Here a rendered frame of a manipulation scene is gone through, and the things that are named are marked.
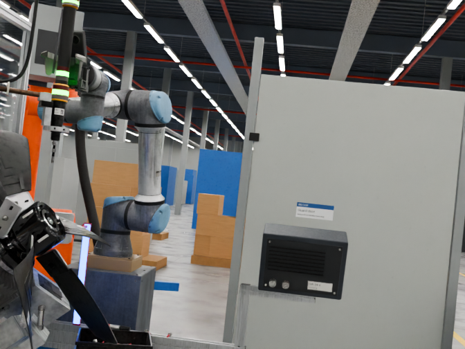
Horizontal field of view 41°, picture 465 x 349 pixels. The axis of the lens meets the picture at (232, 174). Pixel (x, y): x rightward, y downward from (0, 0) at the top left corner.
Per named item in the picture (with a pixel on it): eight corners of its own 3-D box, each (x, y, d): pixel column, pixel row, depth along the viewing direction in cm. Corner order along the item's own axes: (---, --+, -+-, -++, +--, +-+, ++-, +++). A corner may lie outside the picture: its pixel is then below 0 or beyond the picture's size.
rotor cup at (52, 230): (-16, 233, 149) (28, 203, 148) (1, 216, 163) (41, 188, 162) (23, 280, 152) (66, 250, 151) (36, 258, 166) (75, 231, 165)
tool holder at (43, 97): (37, 128, 162) (42, 91, 162) (32, 129, 168) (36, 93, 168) (72, 133, 166) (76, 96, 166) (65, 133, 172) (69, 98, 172)
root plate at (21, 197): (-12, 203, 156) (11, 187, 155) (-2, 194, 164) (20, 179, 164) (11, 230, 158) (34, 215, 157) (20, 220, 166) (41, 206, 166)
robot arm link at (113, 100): (114, 87, 241) (34, 91, 196) (139, 88, 237) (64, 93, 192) (114, 117, 243) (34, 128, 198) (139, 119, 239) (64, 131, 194)
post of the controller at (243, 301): (234, 346, 195) (240, 284, 195) (234, 344, 198) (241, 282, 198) (243, 347, 195) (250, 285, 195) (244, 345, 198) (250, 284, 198)
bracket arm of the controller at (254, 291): (239, 293, 195) (240, 284, 195) (240, 292, 198) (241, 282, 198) (315, 303, 193) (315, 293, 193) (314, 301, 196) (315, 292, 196)
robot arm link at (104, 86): (111, 100, 200) (113, 73, 200) (99, 94, 189) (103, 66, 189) (86, 97, 200) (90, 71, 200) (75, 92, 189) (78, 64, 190)
